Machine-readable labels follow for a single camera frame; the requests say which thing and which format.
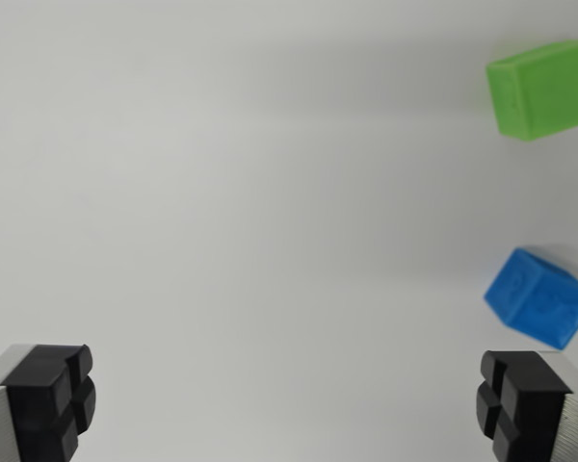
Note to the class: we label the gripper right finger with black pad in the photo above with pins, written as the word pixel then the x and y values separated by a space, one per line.
pixel 534 409

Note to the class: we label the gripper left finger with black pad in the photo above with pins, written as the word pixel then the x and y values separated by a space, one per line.
pixel 34 404

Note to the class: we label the blue cube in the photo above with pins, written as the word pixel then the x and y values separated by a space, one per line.
pixel 542 300

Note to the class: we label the green cube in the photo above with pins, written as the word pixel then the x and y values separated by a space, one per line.
pixel 544 91

